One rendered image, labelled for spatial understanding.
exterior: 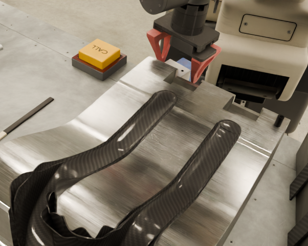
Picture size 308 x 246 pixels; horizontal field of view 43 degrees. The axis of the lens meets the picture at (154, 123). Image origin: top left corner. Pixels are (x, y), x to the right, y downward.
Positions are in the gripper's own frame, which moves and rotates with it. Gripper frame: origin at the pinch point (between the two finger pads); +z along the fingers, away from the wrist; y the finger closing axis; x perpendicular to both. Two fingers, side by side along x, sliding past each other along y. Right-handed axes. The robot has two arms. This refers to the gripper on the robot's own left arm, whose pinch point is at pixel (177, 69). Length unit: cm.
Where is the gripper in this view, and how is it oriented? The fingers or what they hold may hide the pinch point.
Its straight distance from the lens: 74.3
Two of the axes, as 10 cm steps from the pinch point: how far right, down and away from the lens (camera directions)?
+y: 7.7, 5.1, -3.9
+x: 6.3, -4.8, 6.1
